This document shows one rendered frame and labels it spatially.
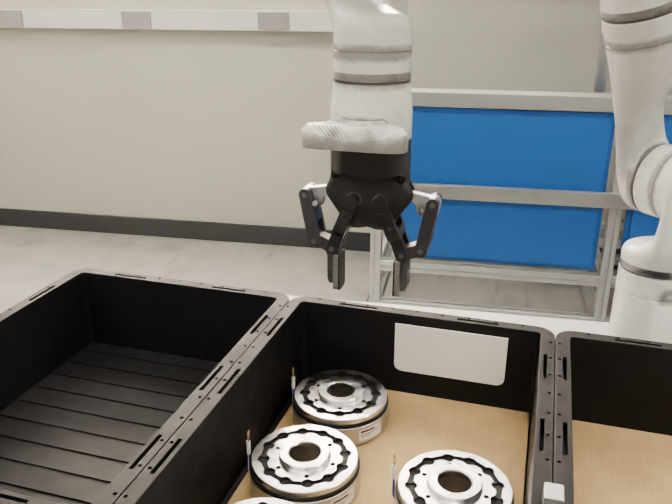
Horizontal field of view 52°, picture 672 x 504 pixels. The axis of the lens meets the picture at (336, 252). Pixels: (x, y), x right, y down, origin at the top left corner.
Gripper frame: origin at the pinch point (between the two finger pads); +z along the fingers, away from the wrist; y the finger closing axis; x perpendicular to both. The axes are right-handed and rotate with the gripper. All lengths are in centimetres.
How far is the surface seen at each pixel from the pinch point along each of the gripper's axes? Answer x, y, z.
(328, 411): 3.5, 3.2, 14.2
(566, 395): 4.8, -19.7, 7.3
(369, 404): 0.6, -0.5, 14.5
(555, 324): -57, -22, 30
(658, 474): 0.4, -29.5, 17.3
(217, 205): -255, 141, 81
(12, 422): 10.4, 37.2, 17.6
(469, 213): -179, 5, 50
